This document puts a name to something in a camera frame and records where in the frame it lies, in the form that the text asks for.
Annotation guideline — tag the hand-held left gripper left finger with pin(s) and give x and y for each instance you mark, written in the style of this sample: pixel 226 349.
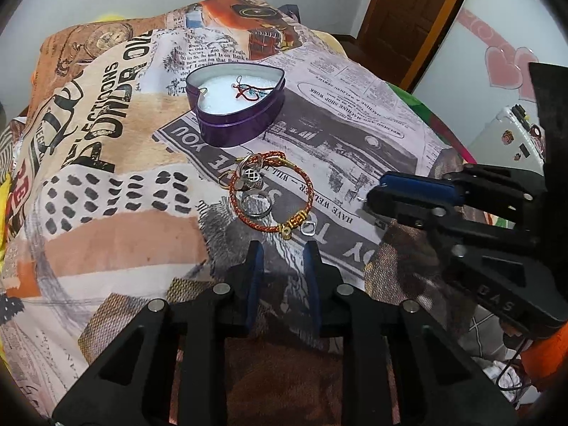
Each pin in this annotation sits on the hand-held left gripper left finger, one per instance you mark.
pixel 253 295

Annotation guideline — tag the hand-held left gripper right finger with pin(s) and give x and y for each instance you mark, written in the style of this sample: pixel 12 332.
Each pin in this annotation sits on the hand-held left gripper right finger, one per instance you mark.
pixel 313 295

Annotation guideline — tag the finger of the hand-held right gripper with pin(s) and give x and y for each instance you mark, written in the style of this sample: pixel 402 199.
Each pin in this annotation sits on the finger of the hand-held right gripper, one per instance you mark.
pixel 399 211
pixel 417 186

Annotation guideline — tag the small silver earring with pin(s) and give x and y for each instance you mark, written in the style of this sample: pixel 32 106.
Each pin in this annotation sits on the small silver earring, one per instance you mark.
pixel 358 196

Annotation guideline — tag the purple heart-shaped tin box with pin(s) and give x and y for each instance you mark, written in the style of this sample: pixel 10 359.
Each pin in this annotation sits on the purple heart-shaped tin box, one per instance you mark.
pixel 235 129

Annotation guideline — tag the grey checked sheet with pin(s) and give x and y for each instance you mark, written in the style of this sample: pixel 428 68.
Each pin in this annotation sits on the grey checked sheet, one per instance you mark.
pixel 481 341

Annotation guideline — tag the green pink cloth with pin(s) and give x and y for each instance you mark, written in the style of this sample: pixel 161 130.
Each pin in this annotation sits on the green pink cloth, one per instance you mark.
pixel 426 113

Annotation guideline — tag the white suitcase with stickers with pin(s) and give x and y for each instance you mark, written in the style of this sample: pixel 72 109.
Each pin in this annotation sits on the white suitcase with stickers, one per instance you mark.
pixel 492 142

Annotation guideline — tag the orange cloth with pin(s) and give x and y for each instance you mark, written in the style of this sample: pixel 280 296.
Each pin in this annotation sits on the orange cloth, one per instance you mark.
pixel 548 364

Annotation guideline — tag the round silver lattice charm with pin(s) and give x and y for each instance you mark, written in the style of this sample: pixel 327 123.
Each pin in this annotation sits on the round silver lattice charm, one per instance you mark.
pixel 253 175

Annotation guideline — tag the pink heart stickers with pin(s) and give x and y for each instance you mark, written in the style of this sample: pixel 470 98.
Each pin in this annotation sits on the pink heart stickers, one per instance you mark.
pixel 506 69

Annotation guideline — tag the newspaper print blanket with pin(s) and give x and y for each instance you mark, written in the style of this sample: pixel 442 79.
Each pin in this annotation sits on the newspaper print blanket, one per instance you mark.
pixel 111 239

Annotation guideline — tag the brown wooden door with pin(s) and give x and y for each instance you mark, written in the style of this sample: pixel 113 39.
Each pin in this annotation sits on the brown wooden door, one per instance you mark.
pixel 399 17

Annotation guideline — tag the white wardrobe panel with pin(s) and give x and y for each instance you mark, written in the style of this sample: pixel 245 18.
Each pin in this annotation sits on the white wardrobe panel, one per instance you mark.
pixel 501 0

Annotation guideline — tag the yellow cloth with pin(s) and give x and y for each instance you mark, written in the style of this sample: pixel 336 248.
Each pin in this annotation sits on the yellow cloth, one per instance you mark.
pixel 3 239

